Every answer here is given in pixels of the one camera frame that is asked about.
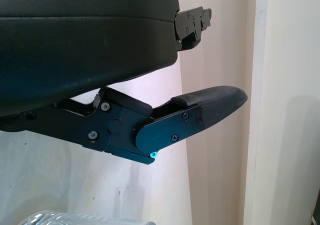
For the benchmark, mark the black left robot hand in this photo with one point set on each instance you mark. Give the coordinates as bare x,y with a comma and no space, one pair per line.
75,47

